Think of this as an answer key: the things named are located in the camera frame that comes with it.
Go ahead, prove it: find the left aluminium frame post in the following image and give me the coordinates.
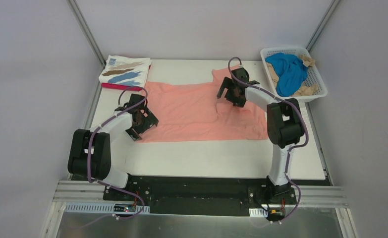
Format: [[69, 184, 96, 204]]
[[66, 0, 106, 68]]

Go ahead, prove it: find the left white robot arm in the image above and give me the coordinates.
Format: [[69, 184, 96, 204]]
[[67, 94, 159, 188]]

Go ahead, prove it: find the beige t shirt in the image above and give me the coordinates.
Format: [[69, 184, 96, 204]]
[[266, 54, 319, 97]]

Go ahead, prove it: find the blue t shirt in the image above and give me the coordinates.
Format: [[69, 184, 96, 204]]
[[265, 53, 308, 97]]

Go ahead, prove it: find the controller board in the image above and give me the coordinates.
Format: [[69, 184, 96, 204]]
[[267, 210, 285, 221], [113, 203, 137, 214]]

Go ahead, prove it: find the white plastic basket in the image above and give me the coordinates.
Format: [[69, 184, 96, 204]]
[[260, 47, 328, 102]]

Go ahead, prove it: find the right controller board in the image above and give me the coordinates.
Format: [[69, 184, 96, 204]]
[[267, 210, 285, 221]]

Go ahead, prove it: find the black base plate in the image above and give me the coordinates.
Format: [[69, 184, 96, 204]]
[[103, 176, 298, 217]]

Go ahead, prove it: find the left controller board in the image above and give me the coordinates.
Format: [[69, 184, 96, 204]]
[[113, 203, 137, 214]]

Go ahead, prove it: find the aluminium frame post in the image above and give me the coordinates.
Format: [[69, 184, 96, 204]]
[[306, 0, 342, 52], [66, 0, 106, 68]]

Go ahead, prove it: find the right aluminium frame post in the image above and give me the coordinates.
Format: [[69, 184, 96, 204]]
[[306, 0, 342, 52]]

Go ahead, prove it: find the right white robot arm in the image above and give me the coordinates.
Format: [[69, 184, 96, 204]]
[[217, 67, 307, 204]]

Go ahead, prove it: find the pink t shirt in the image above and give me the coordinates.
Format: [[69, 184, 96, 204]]
[[140, 69, 268, 143]]

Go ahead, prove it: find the folded white printed t shirt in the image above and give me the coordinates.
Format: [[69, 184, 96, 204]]
[[99, 55, 152, 87]]

